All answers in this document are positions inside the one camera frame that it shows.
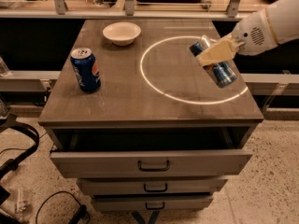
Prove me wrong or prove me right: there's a blue Pepsi can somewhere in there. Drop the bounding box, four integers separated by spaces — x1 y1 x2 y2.
70 48 101 92

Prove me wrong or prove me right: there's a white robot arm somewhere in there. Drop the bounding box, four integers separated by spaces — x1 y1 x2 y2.
197 0 299 66

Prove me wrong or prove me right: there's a metal shelf rail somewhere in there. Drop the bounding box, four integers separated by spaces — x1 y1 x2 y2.
0 0 267 21

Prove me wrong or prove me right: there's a black strap on floor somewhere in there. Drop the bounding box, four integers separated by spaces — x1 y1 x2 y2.
0 121 41 180

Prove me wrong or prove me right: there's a grey drawer cabinet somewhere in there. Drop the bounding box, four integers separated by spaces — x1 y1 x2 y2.
36 18 265 224

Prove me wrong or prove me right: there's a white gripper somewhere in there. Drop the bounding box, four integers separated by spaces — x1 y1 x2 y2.
197 10 278 66

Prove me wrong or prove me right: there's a middle drawer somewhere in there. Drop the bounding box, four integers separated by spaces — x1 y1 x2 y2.
77 177 227 196

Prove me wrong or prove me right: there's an open top drawer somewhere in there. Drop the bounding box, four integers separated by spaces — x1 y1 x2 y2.
50 129 251 178

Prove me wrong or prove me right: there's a black cable on floor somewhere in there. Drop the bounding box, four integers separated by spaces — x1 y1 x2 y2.
35 190 92 224

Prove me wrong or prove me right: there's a Red Bull can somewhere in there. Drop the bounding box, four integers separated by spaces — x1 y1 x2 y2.
190 35 236 88

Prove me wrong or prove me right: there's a bottom drawer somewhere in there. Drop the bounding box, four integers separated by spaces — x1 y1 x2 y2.
91 193 213 212

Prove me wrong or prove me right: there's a white ceramic bowl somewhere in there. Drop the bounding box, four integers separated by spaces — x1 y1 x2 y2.
103 21 141 46

